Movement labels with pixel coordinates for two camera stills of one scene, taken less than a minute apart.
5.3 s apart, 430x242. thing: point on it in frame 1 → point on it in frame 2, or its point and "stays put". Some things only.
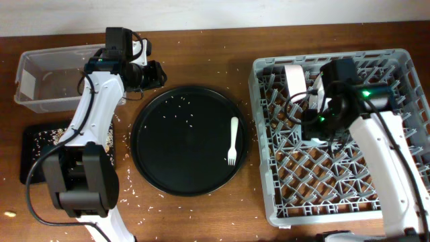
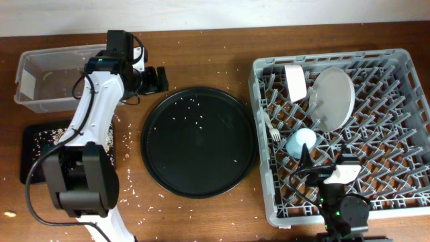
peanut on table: (10, 214) stays put
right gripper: (310, 128) → (320, 174)
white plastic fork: (232, 154) → (274, 132)
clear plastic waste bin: (50, 80) stays put
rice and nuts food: (45, 140) stays put
